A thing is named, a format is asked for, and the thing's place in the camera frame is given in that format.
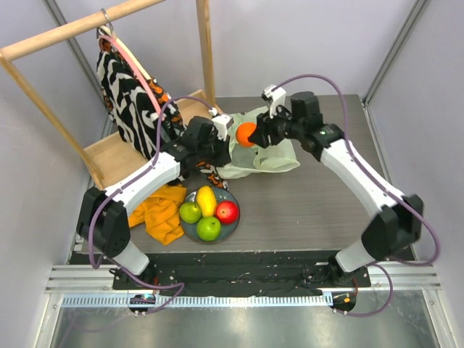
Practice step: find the wooden clothes rack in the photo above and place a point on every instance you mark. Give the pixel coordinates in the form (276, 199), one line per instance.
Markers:
(112, 158)

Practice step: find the blue ceramic plate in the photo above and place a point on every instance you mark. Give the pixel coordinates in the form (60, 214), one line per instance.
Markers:
(226, 230)

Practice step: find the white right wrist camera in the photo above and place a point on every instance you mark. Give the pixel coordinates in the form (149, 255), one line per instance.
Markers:
(275, 97)

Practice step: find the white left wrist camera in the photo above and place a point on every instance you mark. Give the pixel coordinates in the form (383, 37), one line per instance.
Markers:
(222, 122)

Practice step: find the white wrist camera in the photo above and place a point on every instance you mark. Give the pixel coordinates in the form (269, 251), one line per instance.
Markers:
(275, 97)
(222, 122)

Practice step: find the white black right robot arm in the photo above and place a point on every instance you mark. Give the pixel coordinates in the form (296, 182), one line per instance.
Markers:
(395, 218)

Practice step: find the black white zebra garment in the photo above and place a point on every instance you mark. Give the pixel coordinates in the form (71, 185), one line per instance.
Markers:
(130, 109)

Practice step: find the light green plastic bag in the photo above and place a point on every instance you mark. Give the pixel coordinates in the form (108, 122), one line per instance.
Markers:
(247, 160)

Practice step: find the white slotted cable duct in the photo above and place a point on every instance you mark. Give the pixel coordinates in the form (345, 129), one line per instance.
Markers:
(138, 300)

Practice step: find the orange fake orange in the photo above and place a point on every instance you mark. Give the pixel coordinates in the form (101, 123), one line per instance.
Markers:
(243, 132)

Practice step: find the yellow fake mango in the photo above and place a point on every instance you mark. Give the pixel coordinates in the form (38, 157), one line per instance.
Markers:
(205, 198)

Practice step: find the pink clothes hanger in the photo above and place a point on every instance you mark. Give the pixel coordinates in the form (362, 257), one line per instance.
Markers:
(133, 63)

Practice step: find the green fake apple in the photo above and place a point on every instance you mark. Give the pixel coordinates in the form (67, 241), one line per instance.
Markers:
(208, 228)

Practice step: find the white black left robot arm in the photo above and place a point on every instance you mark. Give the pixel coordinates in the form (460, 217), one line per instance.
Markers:
(103, 218)

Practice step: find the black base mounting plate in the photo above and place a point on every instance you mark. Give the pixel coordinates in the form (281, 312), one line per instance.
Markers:
(252, 274)

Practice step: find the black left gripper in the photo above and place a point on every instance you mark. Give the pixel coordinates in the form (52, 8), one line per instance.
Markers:
(223, 156)

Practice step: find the orange cloth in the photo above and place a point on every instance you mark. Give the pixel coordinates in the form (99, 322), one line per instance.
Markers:
(160, 213)

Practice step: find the green fake pear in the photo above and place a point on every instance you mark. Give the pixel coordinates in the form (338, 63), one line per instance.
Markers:
(190, 212)

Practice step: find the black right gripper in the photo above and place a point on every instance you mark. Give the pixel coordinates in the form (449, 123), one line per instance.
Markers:
(267, 130)

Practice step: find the red fake apple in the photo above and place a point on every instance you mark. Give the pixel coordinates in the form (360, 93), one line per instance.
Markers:
(227, 212)

